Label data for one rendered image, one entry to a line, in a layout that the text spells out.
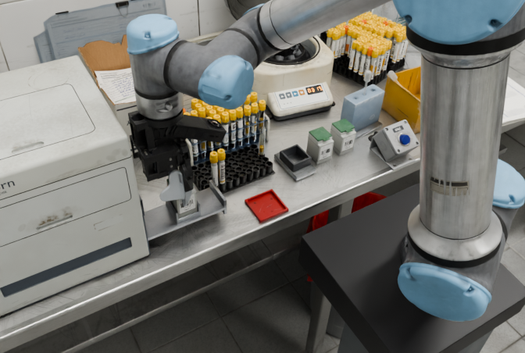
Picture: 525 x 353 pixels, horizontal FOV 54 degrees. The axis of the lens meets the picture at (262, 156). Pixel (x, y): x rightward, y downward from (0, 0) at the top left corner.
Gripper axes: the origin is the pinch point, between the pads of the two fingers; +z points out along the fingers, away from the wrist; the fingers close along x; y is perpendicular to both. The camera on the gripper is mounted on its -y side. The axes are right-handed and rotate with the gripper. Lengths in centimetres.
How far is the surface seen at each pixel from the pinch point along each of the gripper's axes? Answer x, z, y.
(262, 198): 1.6, 9.4, -17.2
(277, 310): -19, 97, -39
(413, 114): -1, 4, -61
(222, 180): -4.5, 6.0, -10.8
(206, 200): -0.4, 5.6, -5.2
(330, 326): -1, 91, -49
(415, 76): -12, 2, -72
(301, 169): -1.0, 8.2, -28.9
